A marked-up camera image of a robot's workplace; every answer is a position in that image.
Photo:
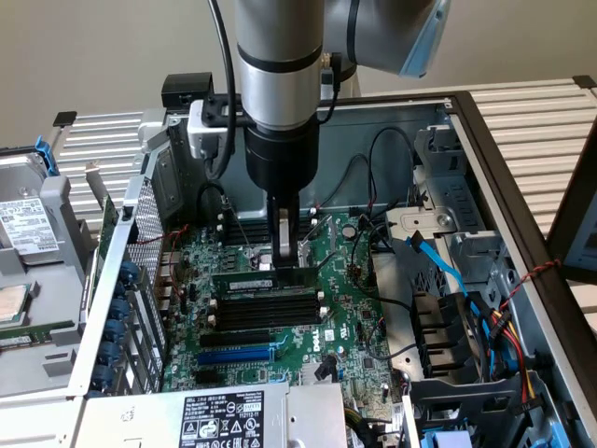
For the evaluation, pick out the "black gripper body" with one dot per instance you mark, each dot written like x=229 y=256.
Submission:
x=281 y=154

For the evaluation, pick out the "green RAM stick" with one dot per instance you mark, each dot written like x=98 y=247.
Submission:
x=242 y=281
x=28 y=337

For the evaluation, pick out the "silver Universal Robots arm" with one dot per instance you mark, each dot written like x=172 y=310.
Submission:
x=280 y=42

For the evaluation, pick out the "black RAM slot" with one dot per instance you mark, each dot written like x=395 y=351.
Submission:
x=268 y=312
x=268 y=302
x=268 y=322

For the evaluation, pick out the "CPU socket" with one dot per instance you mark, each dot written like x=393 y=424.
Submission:
x=261 y=259

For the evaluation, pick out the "metal socket cover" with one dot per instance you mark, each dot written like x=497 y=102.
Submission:
x=322 y=238

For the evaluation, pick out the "round coin battery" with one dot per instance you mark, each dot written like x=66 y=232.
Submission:
x=350 y=230

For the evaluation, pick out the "green Dell motherboard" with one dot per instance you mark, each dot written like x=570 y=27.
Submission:
x=345 y=298

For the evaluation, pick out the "long black expansion slot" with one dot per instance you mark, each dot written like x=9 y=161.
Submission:
x=235 y=339

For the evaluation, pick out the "black clamp block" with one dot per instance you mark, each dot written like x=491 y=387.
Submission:
x=186 y=88

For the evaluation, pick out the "blue expansion slot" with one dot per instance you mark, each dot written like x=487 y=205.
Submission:
x=233 y=358

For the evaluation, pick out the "grey metal disk bay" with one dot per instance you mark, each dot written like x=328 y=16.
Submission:
x=420 y=219

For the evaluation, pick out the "small silver heatsink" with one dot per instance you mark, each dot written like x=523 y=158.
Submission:
x=319 y=372

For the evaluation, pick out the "short black expansion slot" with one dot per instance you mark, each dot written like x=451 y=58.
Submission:
x=210 y=377

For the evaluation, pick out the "green graphics card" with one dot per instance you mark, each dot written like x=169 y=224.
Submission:
x=105 y=242

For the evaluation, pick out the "open grey PC case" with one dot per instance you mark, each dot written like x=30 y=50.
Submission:
x=466 y=196

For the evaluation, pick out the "grey power supply with label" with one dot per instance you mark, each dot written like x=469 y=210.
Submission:
x=210 y=415

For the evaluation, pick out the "black table end cap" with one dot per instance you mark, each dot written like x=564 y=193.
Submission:
x=585 y=81
x=65 y=118

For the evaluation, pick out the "silver hard disk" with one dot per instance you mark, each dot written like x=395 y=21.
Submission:
x=28 y=210

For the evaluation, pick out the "silver CPU chip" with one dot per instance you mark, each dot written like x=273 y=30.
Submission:
x=10 y=303

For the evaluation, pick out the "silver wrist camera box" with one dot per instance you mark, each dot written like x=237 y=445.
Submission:
x=203 y=130

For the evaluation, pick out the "blue disk bracket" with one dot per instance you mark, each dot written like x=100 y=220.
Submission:
x=45 y=156

